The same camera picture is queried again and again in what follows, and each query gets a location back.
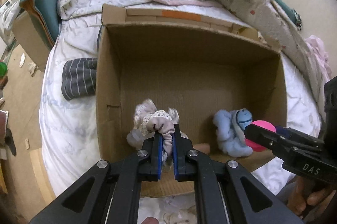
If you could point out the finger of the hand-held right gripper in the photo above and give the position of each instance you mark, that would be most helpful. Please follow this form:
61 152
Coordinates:
266 138
285 131

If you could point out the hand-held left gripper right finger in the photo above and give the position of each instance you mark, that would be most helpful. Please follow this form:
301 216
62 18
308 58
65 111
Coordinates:
176 158

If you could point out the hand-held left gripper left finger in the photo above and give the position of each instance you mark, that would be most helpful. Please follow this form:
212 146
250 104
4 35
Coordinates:
158 155

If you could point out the pink ball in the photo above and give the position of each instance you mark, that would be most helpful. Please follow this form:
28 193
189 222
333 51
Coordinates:
261 125

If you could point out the beige lace scrunchie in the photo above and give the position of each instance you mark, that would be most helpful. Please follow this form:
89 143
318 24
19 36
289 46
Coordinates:
158 121

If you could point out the light blue plush toy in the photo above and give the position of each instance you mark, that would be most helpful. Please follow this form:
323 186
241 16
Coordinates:
229 132

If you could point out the brown cardboard box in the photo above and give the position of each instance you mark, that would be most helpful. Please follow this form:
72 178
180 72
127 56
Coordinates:
189 82

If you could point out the person's right hand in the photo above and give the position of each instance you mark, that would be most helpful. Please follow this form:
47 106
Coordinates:
305 195

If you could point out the pink garment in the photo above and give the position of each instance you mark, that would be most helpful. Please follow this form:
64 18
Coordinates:
318 55

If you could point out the white teddy print duvet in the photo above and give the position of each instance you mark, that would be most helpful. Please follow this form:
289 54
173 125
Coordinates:
68 124

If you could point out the grey striped cloth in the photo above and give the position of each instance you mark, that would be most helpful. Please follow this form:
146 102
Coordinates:
79 76

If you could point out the wooden floor board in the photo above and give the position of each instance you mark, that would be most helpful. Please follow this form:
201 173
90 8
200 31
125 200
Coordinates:
39 174

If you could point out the black slipper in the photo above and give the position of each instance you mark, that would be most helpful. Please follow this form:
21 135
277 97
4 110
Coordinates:
11 139

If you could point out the crumpled tissue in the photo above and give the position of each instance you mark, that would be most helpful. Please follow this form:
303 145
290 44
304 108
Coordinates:
33 69

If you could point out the white paper scrap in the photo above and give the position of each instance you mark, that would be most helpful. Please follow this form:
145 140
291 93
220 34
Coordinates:
22 59

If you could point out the beige bedside cabinet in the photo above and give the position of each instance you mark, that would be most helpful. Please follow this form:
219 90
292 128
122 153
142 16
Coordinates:
29 34

